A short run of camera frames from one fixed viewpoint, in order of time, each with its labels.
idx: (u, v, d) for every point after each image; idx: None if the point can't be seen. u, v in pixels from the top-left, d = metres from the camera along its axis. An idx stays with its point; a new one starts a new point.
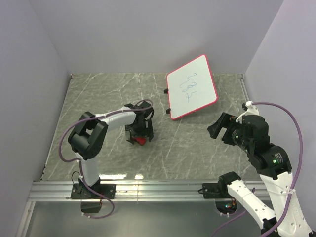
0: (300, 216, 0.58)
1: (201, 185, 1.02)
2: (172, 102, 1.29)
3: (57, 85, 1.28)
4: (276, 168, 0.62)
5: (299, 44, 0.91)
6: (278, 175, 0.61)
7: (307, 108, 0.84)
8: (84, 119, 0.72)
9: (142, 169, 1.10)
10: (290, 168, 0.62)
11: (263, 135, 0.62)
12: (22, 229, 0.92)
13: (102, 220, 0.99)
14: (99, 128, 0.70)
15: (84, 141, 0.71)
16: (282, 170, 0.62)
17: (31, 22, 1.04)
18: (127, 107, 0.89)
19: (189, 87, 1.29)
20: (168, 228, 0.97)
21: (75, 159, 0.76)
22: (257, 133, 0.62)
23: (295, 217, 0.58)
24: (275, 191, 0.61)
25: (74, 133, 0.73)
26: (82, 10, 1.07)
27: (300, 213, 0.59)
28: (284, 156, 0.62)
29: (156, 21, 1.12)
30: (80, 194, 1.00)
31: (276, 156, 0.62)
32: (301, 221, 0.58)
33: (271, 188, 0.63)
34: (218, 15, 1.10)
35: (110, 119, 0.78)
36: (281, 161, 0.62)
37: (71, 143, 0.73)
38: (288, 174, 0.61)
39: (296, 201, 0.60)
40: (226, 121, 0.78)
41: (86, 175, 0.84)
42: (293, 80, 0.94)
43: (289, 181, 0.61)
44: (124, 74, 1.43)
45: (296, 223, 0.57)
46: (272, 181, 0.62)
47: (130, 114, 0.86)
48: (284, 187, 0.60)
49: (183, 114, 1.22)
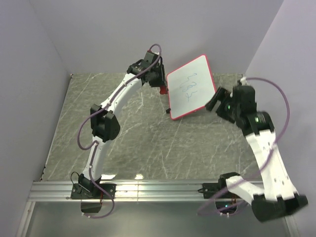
0: (284, 174, 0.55)
1: (201, 185, 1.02)
2: (172, 101, 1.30)
3: (57, 85, 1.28)
4: (258, 126, 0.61)
5: (298, 45, 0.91)
6: (259, 132, 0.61)
7: (308, 108, 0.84)
8: (94, 113, 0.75)
9: (142, 169, 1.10)
10: (272, 128, 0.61)
11: (250, 99, 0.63)
12: (22, 229, 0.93)
13: (101, 220, 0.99)
14: (109, 118, 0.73)
15: (102, 128, 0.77)
16: (264, 129, 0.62)
17: (31, 22, 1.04)
18: (131, 72, 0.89)
19: (189, 87, 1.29)
20: (168, 228, 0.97)
21: (94, 142, 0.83)
22: (245, 96, 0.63)
23: (277, 175, 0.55)
24: (257, 149, 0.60)
25: (93, 125, 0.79)
26: (82, 10, 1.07)
27: (283, 171, 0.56)
28: (267, 117, 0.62)
29: (156, 21, 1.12)
30: (80, 193, 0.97)
31: (258, 116, 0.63)
32: (285, 179, 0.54)
33: (254, 148, 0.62)
34: (218, 15, 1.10)
35: (116, 103, 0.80)
36: (263, 121, 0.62)
37: (92, 129, 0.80)
38: (270, 133, 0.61)
39: (280, 159, 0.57)
40: (222, 95, 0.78)
41: (96, 166, 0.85)
42: (292, 80, 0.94)
43: (271, 139, 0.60)
44: (124, 74, 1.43)
45: (278, 180, 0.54)
46: (254, 138, 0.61)
47: (135, 83, 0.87)
48: (267, 144, 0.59)
49: (183, 114, 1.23)
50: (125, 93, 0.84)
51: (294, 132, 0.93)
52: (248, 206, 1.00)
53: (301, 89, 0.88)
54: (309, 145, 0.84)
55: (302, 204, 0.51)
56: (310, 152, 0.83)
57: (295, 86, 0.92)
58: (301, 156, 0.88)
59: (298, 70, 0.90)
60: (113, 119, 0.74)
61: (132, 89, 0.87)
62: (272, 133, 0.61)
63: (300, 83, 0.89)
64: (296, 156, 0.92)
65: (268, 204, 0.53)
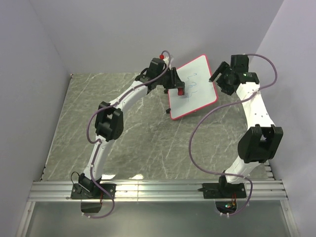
0: (264, 110, 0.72)
1: (201, 185, 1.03)
2: (172, 102, 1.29)
3: (57, 85, 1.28)
4: (246, 78, 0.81)
5: (297, 45, 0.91)
6: (246, 82, 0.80)
7: (308, 107, 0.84)
8: (101, 108, 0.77)
9: (142, 169, 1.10)
10: (257, 81, 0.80)
11: (242, 63, 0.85)
12: (22, 229, 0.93)
13: (101, 220, 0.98)
14: (115, 115, 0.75)
15: (107, 127, 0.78)
16: (252, 82, 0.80)
17: (32, 23, 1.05)
18: (138, 81, 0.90)
19: (190, 87, 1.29)
20: (169, 228, 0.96)
21: (96, 141, 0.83)
22: (238, 59, 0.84)
23: (258, 110, 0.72)
24: (244, 95, 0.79)
25: (98, 122, 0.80)
26: (82, 10, 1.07)
27: (264, 109, 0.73)
28: (254, 74, 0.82)
29: (156, 21, 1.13)
30: (80, 194, 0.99)
31: (247, 73, 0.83)
32: (264, 114, 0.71)
33: (241, 95, 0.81)
34: (218, 15, 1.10)
35: (124, 103, 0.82)
36: (251, 76, 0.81)
37: (96, 128, 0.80)
38: (256, 84, 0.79)
39: (262, 101, 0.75)
40: (223, 67, 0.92)
41: (97, 165, 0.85)
42: (291, 80, 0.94)
43: (256, 87, 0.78)
44: (124, 74, 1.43)
45: (257, 114, 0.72)
46: (241, 86, 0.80)
47: (142, 89, 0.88)
48: (251, 90, 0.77)
49: (183, 114, 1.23)
50: (132, 96, 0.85)
51: (294, 132, 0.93)
52: (248, 206, 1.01)
53: (301, 89, 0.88)
54: (308, 144, 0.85)
55: (275, 130, 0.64)
56: (310, 151, 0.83)
57: (295, 86, 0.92)
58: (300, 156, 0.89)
59: (297, 70, 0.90)
60: (120, 116, 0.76)
61: (138, 95, 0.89)
62: (257, 84, 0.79)
63: (299, 83, 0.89)
64: (296, 156, 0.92)
65: (249, 131, 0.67)
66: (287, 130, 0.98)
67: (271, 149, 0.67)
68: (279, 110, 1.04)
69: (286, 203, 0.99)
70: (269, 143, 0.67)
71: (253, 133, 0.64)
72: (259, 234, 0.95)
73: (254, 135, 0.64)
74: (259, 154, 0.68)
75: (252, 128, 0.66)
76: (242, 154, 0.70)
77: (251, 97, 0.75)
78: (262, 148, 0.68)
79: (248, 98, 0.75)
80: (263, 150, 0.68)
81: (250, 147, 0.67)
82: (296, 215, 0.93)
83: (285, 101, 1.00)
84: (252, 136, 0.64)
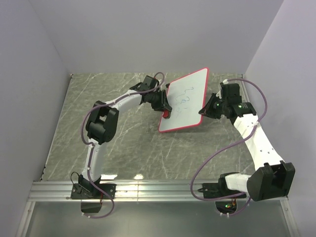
0: (269, 145, 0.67)
1: (201, 185, 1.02)
2: (164, 118, 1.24)
3: (57, 85, 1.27)
4: (242, 110, 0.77)
5: (299, 44, 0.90)
6: (244, 114, 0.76)
7: (310, 107, 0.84)
8: (97, 106, 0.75)
9: (142, 169, 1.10)
10: (254, 111, 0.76)
11: (235, 93, 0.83)
12: (22, 229, 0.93)
13: (101, 220, 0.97)
14: (111, 114, 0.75)
15: (99, 127, 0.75)
16: (249, 113, 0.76)
17: (31, 22, 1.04)
18: (133, 90, 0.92)
19: (183, 100, 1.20)
20: (168, 228, 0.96)
21: (88, 144, 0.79)
22: (229, 89, 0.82)
23: (263, 146, 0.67)
24: (244, 130, 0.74)
25: (90, 122, 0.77)
26: (82, 9, 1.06)
27: (268, 142, 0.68)
28: (249, 104, 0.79)
29: (156, 21, 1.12)
30: (80, 194, 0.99)
31: (242, 103, 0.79)
32: (270, 149, 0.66)
33: (240, 130, 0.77)
34: (219, 15, 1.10)
35: (120, 104, 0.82)
36: (246, 107, 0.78)
37: (88, 130, 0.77)
38: (253, 115, 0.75)
39: (264, 134, 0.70)
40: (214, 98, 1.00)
41: (93, 167, 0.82)
42: (293, 79, 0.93)
43: (255, 120, 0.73)
44: (124, 74, 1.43)
45: (264, 150, 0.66)
46: (240, 120, 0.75)
47: (137, 97, 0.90)
48: (251, 123, 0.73)
49: (170, 128, 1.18)
50: (128, 100, 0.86)
51: (294, 132, 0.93)
52: (248, 206, 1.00)
53: (303, 89, 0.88)
54: (308, 145, 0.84)
55: (287, 170, 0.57)
56: (311, 152, 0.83)
57: (296, 85, 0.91)
58: (300, 156, 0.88)
59: (299, 70, 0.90)
60: (115, 115, 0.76)
61: (133, 101, 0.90)
62: (255, 115, 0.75)
63: (301, 82, 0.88)
64: (296, 156, 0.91)
65: (257, 172, 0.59)
66: (288, 131, 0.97)
67: (284, 187, 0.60)
68: (279, 111, 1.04)
69: (286, 204, 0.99)
70: (282, 181, 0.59)
71: (263, 175, 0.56)
72: (259, 234, 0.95)
73: (266, 177, 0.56)
74: (272, 194, 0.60)
75: (261, 169, 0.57)
76: (253, 195, 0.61)
77: (252, 132, 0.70)
78: (274, 187, 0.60)
79: (250, 135, 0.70)
80: (275, 187, 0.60)
81: (262, 189, 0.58)
82: (296, 215, 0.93)
83: (284, 101, 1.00)
84: (263, 177, 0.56)
